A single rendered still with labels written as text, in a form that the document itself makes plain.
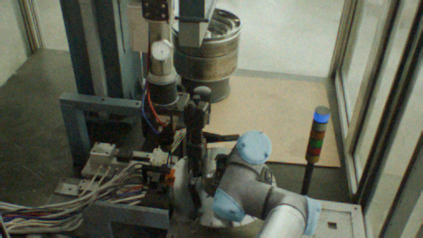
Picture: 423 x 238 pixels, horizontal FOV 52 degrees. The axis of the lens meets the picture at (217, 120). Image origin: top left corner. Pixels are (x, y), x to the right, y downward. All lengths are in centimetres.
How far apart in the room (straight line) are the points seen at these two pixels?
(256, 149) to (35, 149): 111
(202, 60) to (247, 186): 96
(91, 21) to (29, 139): 56
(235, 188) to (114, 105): 69
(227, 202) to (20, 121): 128
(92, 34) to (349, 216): 108
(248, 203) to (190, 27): 67
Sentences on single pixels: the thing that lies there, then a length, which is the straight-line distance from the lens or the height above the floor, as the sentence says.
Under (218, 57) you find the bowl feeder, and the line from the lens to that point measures 179.
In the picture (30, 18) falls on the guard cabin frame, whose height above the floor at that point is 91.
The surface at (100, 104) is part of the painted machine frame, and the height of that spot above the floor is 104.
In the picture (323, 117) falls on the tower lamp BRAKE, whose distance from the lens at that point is 128.
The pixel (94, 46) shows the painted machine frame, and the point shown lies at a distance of 170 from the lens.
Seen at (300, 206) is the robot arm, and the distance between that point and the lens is 88.
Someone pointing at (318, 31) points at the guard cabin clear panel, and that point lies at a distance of 219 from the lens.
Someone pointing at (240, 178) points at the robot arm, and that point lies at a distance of 92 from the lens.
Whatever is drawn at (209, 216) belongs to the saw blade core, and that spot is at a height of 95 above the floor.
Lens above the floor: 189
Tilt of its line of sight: 38 degrees down
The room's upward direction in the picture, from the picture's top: 2 degrees clockwise
